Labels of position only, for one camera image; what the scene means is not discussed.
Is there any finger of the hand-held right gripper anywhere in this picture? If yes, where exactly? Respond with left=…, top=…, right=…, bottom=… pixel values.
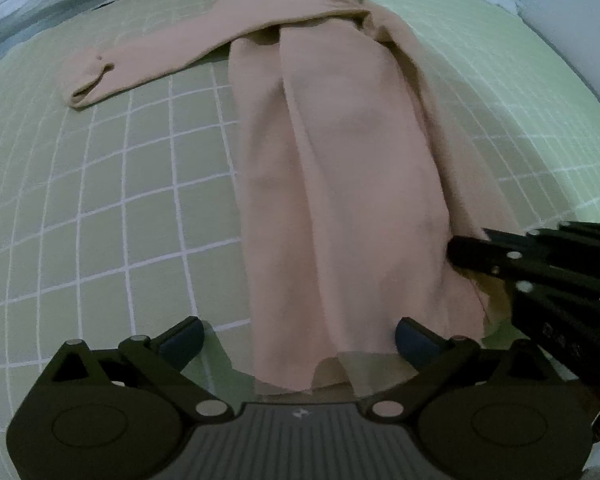
left=446, top=235, right=548, bottom=281
left=481, top=219, right=600, bottom=262

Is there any green grid bed mat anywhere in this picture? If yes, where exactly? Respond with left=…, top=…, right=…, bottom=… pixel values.
left=0, top=0, right=600, bottom=441

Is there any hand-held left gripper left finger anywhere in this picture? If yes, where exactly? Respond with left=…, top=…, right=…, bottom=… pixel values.
left=45, top=315, right=232, bottom=419

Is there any light blue carrot-print quilt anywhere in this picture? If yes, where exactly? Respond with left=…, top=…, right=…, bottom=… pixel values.
left=0, top=0, right=600, bottom=128

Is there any pink long-sleeve top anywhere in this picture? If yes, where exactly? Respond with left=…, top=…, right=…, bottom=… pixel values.
left=62, top=0, right=523, bottom=395

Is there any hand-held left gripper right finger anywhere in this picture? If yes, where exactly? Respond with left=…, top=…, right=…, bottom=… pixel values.
left=362, top=316, right=557, bottom=421

